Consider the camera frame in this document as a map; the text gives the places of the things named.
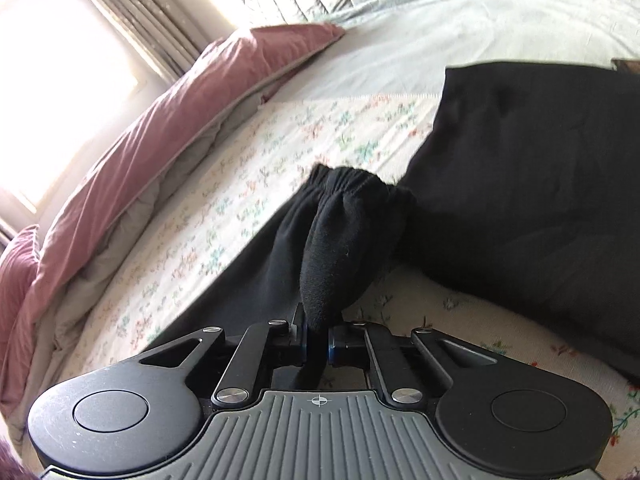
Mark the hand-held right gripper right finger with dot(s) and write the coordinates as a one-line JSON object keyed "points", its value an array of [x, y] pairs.
{"points": [[331, 346]]}

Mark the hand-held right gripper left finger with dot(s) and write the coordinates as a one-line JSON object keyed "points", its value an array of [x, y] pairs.
{"points": [[302, 341]]}

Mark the black fleece pants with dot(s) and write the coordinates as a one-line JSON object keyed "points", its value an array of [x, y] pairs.
{"points": [[345, 240]]}

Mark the floral bed sheet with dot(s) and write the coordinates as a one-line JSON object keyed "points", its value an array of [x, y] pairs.
{"points": [[325, 130]]}

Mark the folded black garment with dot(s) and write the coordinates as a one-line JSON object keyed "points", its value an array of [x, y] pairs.
{"points": [[525, 185]]}

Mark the pink and grey duvet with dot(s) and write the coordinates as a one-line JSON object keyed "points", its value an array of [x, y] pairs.
{"points": [[150, 135]]}

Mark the pink pillow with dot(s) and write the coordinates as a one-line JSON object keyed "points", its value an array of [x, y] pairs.
{"points": [[17, 270]]}

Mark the dark fuzzy cloth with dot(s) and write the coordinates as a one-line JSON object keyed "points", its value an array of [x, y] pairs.
{"points": [[12, 460]]}

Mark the bright window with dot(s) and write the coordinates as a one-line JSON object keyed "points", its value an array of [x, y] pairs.
{"points": [[60, 85]]}

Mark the patterned curtain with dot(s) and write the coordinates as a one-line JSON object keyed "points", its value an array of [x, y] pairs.
{"points": [[150, 5]]}

